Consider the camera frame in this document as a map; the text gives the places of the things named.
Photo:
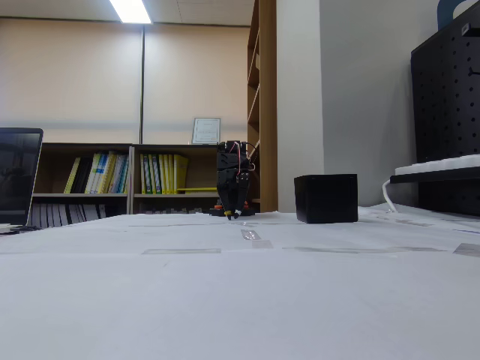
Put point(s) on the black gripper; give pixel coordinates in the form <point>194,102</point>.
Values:
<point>229,181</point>

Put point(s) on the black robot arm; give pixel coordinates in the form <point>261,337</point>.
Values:
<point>227,157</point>

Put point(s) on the black open box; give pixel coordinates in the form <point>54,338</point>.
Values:
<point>326,198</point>

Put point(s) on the yellow flat folder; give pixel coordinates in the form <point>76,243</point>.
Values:
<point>197,189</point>

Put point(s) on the wide yellow binder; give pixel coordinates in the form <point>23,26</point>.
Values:
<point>181,174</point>

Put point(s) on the framed certificate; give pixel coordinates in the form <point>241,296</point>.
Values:
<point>204,131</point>

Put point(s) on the yellow green binder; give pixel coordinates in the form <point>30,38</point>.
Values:
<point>152,174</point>
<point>143,174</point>

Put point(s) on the white paper table cover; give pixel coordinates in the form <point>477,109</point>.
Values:
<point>240,300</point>

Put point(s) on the low wooden bookshelf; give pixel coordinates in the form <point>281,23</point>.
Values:
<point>137,168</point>
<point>52,168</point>

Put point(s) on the blue white books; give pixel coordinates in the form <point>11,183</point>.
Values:
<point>114,172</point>

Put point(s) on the beige roller blind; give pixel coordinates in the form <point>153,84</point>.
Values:
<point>67,75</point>
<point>195,75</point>

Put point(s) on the yellow white book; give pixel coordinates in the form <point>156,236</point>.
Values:
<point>93,172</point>

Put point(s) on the black binders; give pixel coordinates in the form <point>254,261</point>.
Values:
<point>82,176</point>

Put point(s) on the yellow slim book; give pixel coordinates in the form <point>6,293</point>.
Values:
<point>72,176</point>

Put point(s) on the tall wooden bookshelf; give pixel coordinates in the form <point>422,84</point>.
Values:
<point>268,37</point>

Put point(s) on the grey binder row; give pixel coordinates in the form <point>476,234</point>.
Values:
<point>63,215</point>

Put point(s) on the ceiling light panel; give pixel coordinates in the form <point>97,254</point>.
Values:
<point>131,11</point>

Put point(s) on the dark laptop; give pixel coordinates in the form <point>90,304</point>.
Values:
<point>17,176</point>

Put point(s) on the black pegboard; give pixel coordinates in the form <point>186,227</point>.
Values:
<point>446,93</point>

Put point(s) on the dark blue round object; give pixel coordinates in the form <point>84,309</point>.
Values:
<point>446,11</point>

